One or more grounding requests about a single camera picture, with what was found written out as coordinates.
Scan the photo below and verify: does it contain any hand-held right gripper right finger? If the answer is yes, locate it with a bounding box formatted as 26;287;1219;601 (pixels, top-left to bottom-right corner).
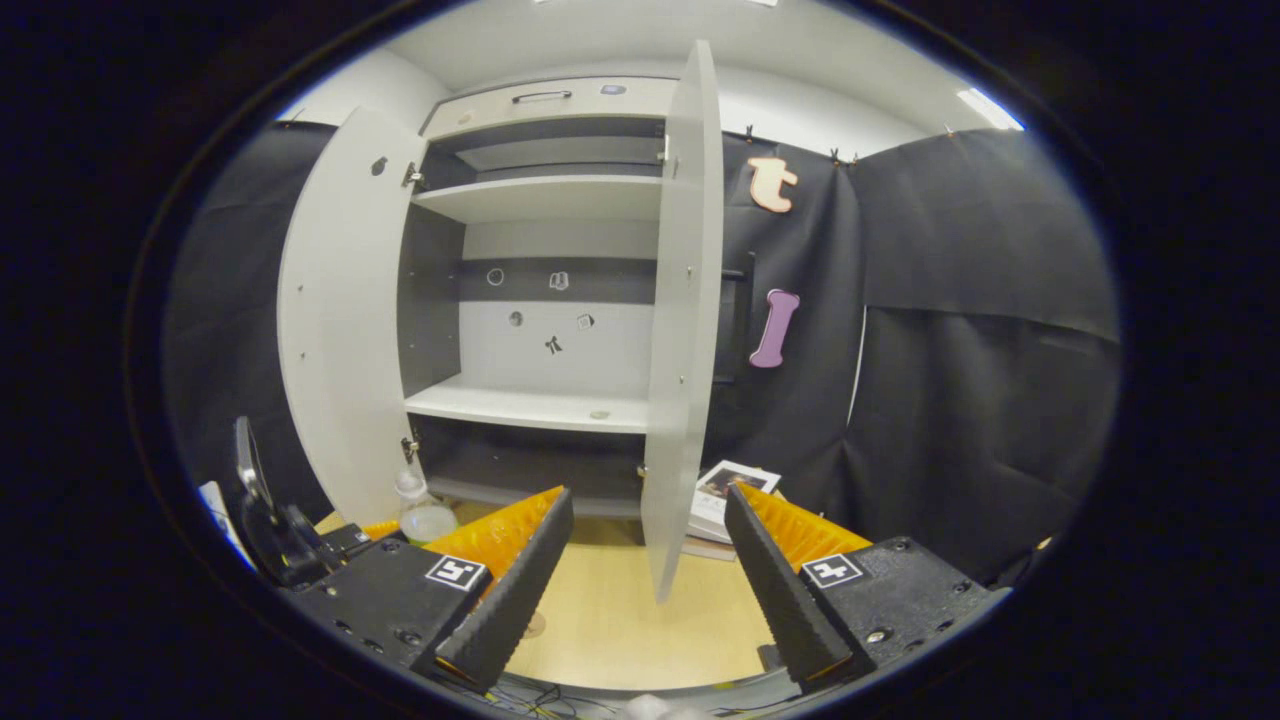
724;483;1011;696

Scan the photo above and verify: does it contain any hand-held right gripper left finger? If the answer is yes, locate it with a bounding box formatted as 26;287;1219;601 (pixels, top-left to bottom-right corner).
283;486;576;696

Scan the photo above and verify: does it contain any green label plastic bottle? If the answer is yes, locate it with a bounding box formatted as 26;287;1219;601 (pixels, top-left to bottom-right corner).
393;468;461;546

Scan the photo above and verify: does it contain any white cabinet door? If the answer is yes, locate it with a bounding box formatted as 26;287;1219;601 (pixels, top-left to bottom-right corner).
640;40;724;604
277;105;431;526

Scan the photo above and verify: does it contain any white cabinet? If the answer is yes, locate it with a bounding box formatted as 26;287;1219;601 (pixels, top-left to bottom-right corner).
398;76;691;521

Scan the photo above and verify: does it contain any white cabinet drawer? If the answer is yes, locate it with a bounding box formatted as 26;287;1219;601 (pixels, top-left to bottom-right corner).
420;76;681;141

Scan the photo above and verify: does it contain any white printed paper sheet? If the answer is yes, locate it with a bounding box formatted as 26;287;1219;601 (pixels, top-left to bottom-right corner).
197;480;256;571

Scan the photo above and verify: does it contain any white book with portrait cover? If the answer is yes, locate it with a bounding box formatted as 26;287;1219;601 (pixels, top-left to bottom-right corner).
690;460;782;541

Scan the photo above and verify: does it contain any black backdrop cloth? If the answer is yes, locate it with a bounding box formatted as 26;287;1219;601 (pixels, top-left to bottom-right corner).
165;120;1121;586

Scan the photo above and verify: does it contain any ceiling light panel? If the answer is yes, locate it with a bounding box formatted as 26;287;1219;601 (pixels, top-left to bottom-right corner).
955;88;1026;131

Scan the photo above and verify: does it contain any black door handle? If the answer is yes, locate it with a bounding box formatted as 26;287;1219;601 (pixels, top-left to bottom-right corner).
715;252;758;386

